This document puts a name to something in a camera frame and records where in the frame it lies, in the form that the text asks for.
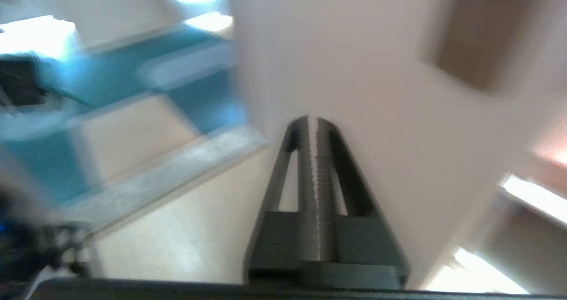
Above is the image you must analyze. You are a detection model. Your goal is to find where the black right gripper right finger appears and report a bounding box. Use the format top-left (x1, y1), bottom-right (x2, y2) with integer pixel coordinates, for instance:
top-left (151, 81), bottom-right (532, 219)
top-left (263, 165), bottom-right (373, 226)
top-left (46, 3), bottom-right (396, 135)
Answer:
top-left (317, 117), bottom-right (411, 288)

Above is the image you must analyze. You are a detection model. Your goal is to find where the beige wooden door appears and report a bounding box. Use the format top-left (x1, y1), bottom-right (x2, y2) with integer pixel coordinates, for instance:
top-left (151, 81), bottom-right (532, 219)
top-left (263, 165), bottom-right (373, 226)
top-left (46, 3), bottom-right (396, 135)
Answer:
top-left (230, 0), bottom-right (567, 292)

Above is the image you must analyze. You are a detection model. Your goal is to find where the bronze door lock plate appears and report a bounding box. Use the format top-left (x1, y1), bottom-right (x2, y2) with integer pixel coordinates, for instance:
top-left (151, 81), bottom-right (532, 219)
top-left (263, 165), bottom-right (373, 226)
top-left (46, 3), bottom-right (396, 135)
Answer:
top-left (421, 0), bottom-right (550, 94)

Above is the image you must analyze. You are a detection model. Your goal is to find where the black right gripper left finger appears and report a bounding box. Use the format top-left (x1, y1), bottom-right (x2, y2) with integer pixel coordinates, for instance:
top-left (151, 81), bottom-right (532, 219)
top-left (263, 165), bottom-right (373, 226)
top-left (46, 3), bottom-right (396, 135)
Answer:
top-left (242, 115), bottom-right (320, 284)

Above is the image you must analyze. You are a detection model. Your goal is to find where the grey marble door threshold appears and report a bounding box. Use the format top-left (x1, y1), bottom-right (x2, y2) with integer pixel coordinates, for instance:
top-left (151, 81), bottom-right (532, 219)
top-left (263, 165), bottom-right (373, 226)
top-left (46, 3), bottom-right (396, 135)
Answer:
top-left (58, 127), bottom-right (266, 238)

